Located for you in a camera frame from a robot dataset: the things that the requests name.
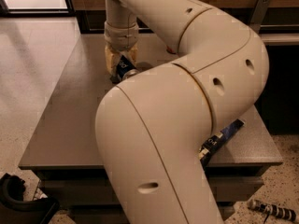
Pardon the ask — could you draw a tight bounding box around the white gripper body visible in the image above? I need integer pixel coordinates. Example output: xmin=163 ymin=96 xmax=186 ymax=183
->
xmin=104 ymin=22 xmax=139 ymax=51

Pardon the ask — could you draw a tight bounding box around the striped black white cable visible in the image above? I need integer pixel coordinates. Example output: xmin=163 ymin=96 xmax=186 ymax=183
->
xmin=248 ymin=199 xmax=299 ymax=224

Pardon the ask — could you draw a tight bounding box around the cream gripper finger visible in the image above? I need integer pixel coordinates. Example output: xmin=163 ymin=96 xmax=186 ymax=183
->
xmin=127 ymin=44 xmax=138 ymax=65
xmin=105 ymin=44 xmax=121 ymax=77

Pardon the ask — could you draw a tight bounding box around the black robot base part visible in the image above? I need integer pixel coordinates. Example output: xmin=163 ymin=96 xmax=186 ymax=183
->
xmin=0 ymin=173 xmax=60 ymax=224

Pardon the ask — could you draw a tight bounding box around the grey drawer cabinet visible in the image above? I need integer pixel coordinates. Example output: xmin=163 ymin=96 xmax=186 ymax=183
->
xmin=19 ymin=35 xmax=282 ymax=224

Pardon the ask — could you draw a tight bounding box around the blue kettle chips bag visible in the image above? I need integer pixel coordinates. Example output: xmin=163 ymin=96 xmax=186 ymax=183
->
xmin=198 ymin=119 xmax=245 ymax=168

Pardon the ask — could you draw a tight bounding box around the orange soda can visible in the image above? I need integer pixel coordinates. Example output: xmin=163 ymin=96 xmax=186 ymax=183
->
xmin=166 ymin=46 xmax=176 ymax=54

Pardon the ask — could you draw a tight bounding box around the right metal bracket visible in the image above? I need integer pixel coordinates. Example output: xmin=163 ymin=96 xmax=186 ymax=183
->
xmin=249 ymin=0 xmax=272 ymax=34

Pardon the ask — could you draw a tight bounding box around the blue pepsi can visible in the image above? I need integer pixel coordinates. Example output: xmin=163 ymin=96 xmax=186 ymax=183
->
xmin=116 ymin=56 xmax=139 ymax=81

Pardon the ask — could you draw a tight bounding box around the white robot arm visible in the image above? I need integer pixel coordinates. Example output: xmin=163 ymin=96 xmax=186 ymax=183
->
xmin=95 ymin=0 xmax=269 ymax=224

